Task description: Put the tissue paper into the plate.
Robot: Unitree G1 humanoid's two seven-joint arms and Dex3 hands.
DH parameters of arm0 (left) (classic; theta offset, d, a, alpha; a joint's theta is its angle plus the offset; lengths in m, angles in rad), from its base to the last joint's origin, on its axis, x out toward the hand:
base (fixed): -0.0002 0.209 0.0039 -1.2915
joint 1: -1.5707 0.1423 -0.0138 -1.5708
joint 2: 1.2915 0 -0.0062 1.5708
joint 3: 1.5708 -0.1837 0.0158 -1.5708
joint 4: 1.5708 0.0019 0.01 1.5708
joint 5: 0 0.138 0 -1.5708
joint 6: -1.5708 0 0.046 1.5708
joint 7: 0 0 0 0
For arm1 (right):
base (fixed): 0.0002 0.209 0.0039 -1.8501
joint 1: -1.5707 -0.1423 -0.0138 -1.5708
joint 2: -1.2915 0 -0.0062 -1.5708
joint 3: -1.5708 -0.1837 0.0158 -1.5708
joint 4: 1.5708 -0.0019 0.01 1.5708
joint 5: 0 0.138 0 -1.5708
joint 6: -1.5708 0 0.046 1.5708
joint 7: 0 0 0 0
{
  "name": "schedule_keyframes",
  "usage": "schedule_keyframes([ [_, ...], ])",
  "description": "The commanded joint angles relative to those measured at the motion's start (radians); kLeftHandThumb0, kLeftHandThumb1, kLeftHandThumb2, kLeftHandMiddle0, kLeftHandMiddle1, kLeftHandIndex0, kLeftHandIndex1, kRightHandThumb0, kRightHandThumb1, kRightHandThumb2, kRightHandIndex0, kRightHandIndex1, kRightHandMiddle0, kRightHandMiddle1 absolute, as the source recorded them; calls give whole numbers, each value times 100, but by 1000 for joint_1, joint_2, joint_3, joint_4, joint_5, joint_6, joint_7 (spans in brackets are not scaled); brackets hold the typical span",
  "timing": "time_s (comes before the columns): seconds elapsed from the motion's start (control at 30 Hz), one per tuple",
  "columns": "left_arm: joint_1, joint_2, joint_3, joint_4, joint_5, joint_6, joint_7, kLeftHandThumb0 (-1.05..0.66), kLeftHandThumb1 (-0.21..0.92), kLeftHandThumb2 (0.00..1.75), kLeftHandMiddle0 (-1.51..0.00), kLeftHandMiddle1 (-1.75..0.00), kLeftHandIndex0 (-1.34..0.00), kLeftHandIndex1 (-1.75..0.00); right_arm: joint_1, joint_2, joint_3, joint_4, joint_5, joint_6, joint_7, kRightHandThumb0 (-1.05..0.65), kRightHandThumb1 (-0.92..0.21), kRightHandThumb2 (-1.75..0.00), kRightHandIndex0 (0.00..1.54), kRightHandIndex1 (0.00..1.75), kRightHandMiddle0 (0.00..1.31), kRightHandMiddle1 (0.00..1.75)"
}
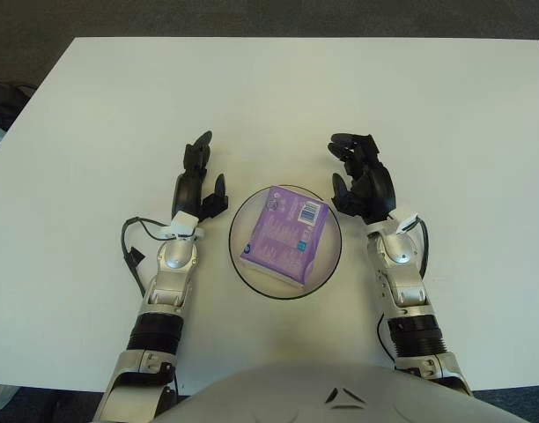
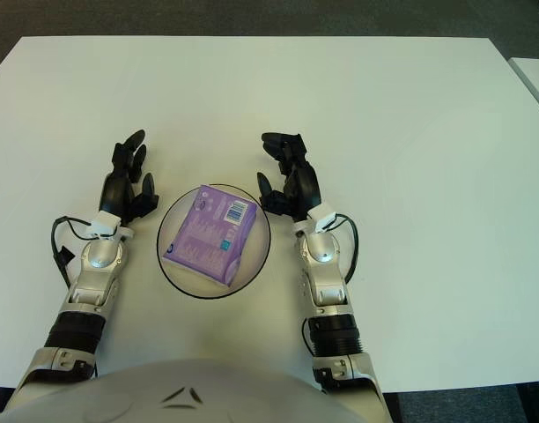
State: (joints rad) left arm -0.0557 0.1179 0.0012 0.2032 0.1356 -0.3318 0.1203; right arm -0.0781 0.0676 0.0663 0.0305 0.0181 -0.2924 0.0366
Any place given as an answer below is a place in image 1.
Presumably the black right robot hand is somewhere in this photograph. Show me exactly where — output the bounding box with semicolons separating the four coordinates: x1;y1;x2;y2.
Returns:
325;131;397;224

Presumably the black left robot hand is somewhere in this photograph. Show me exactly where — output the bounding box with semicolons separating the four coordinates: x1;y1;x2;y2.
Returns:
171;130;230;224

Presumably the purple tissue paper pack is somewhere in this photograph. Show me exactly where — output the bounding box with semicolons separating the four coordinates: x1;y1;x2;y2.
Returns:
239;184;329;290

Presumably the white plate with black rim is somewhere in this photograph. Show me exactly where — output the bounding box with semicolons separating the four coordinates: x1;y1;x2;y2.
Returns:
228;183;343;301

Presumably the black bag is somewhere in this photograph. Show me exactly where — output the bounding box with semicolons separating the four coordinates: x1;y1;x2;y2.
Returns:
0;78;35;133

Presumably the grey robot torso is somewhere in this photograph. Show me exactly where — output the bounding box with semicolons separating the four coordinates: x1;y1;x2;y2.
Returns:
150;361;524;423

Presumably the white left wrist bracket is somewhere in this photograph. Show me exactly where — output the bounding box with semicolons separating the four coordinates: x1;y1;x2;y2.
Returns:
159;211;205;241

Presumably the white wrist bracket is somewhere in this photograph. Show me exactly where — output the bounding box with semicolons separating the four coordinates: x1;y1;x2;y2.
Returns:
361;209;419;234
159;211;205;241

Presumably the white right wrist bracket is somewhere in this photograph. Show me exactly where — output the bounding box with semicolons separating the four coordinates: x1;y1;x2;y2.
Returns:
361;209;419;234

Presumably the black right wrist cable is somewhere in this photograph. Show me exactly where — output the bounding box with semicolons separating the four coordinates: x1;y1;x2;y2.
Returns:
410;218;429;278

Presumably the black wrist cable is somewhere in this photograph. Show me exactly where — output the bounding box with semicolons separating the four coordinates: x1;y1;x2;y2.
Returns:
410;218;429;278
121;215;174;296

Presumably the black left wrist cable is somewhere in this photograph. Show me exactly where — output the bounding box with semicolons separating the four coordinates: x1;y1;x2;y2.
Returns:
121;215;174;296

